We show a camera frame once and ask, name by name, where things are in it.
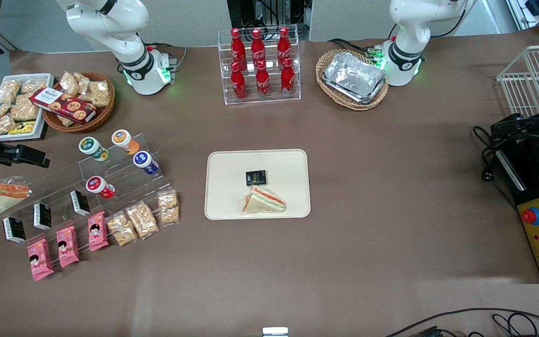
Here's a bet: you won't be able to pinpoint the green gum canister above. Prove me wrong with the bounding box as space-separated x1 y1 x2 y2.
79 137 109 162

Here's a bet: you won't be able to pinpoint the white rectangular tray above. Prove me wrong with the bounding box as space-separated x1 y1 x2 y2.
0 73 55 141

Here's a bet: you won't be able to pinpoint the black gum box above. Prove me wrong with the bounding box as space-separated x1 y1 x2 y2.
2 217 27 243
33 202 52 230
70 190 91 217
245 170 268 186

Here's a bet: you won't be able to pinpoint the red gum canister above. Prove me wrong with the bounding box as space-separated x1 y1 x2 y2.
86 176 116 199

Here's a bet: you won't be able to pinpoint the orange gum canister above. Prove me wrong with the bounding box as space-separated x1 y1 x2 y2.
111 130 140 155

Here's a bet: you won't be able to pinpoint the blue gum canister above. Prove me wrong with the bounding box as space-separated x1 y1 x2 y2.
133 151 160 175

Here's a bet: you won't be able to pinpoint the aluminium foil tray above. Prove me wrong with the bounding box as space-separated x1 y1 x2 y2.
323 51 387 100

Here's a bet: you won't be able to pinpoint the beige plastic tray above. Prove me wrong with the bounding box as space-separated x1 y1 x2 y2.
204 149 312 220

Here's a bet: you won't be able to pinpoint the yellow black snack pack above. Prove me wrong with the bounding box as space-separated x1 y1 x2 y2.
7 121 36 135

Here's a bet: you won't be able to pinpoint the clear acrylic stepped display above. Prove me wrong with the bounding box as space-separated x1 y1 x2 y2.
0 133 176 249

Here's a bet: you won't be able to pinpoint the black sealing machine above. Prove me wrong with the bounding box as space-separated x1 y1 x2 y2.
494 136 539 285

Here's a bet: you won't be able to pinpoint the red cookie box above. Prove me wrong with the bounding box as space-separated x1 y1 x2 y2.
29 87 97 125

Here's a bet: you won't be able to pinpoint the round dark wicker basket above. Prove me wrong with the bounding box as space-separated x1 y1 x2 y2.
43 72 116 133

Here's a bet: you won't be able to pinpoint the pink snack pack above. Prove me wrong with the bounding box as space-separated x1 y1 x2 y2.
87 211 109 252
27 238 55 281
56 226 80 268

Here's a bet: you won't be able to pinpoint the clear wrapped cracker pack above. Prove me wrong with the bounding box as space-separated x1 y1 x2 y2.
125 201 160 240
157 189 180 227
106 211 138 247

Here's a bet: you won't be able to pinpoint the brown table cover sheet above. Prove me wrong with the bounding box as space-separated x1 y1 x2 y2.
0 26 539 337

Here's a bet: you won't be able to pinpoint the oval light wicker basket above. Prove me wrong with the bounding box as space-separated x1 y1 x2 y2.
316 49 389 111

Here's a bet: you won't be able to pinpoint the red cola bottle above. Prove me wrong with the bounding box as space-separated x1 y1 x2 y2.
255 61 270 98
277 27 292 66
281 58 295 96
251 29 266 68
231 62 248 101
230 28 247 71

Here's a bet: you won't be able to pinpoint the clear acrylic bottle rack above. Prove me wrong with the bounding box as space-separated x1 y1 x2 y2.
218 24 301 105

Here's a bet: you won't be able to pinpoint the black equipment rack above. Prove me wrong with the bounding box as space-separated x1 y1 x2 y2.
227 0 307 29

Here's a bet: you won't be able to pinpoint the black power cable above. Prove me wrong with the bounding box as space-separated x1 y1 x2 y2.
473 125 518 211

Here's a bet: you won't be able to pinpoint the white wire basket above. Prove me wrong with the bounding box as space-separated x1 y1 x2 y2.
496 44 539 117

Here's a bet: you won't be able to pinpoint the aluminium frame shelf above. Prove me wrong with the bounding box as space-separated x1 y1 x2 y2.
506 0 539 34

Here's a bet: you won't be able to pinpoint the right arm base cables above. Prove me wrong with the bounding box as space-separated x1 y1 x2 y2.
146 43 188 72

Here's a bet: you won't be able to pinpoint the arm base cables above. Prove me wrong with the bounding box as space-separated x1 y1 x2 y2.
146 43 188 72
330 38 383 59

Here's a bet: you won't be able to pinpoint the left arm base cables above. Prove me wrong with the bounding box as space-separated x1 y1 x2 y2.
330 38 383 59

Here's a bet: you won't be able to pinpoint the long black cable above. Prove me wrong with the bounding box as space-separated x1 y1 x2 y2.
384 308 539 337

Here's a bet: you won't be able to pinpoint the looped black cable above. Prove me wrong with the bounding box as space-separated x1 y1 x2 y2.
492 313 539 337

